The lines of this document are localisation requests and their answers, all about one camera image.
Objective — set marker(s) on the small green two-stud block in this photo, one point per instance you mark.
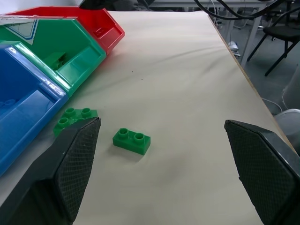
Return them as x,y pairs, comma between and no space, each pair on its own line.
131,141

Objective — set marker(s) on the green plastic bin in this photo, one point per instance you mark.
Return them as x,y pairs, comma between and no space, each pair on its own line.
68,47

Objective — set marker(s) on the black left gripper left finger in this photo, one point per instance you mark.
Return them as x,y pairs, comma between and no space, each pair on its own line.
58,168

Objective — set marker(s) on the blue plastic bin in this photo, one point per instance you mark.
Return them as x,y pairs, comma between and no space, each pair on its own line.
23,98

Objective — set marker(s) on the large green four-stud block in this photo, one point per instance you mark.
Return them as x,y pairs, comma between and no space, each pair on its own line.
70,118

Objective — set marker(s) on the black office chair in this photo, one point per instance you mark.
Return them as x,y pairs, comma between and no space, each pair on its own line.
281,35

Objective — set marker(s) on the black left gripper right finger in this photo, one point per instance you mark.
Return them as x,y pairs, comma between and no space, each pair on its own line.
264,164

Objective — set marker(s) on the white round bin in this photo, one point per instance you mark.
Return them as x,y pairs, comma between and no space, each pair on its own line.
289,126

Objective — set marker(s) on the red plastic bin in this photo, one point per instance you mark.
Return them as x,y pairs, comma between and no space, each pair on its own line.
103,23

